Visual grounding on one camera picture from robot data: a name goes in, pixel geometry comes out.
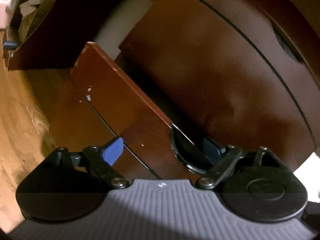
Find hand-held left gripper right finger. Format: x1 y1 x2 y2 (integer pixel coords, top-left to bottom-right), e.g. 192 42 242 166
195 137 283 189

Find large dark wooden drawer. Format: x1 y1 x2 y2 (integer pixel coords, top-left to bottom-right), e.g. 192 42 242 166
119 0 320 155

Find dark wooden notched drawer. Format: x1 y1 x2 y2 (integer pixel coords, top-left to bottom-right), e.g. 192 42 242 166
49 41 218 180

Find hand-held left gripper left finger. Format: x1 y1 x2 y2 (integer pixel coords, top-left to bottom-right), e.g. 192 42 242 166
40 137 130 189

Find pink storage box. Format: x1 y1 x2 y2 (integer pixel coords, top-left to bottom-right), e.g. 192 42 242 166
0 0 11 29

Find grey paper scraps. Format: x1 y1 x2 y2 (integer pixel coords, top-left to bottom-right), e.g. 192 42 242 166
18 0 61 28

